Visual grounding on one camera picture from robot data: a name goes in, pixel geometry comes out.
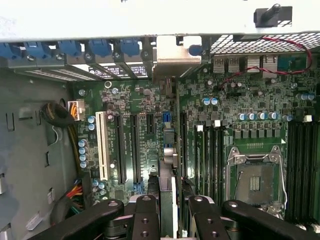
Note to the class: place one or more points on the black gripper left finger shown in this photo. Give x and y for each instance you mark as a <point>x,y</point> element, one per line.
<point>145,225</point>

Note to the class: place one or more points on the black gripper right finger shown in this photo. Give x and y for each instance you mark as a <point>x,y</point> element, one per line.
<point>207,225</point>

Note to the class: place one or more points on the installed green RAM stick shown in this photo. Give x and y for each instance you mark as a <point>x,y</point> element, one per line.
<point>200,162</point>

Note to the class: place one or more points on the CPU socket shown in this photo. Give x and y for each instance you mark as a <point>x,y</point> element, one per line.
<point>257,180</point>

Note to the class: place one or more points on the white expansion slot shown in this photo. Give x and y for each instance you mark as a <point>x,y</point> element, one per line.
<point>102,145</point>

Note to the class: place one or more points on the green motherboard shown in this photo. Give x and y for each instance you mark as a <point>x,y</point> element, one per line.
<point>140,100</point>

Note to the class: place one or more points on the white power connector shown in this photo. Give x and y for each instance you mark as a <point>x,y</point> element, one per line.
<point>76,110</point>

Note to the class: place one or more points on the dark grey open PC case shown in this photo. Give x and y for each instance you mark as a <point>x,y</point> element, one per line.
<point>30,150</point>

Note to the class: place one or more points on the small blue slot latch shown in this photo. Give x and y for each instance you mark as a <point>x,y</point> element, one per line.
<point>195,50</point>

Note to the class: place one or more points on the black case knob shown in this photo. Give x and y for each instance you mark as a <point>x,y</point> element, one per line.
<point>271,15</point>

